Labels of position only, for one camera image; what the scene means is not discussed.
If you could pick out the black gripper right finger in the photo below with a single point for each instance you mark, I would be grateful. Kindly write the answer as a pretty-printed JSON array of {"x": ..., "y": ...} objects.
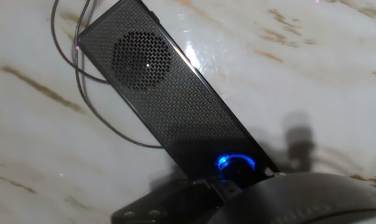
[{"x": 271, "y": 172}]

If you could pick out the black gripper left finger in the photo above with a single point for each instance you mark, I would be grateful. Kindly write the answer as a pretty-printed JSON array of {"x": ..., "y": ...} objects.
[{"x": 175, "y": 202}]

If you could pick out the blue-lit speaker volume knob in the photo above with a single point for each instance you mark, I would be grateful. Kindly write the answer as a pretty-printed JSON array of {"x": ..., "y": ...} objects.
[{"x": 235, "y": 166}]

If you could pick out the black speaker bar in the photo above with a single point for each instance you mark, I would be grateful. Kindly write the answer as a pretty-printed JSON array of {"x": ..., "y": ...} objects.
[{"x": 175, "y": 102}]

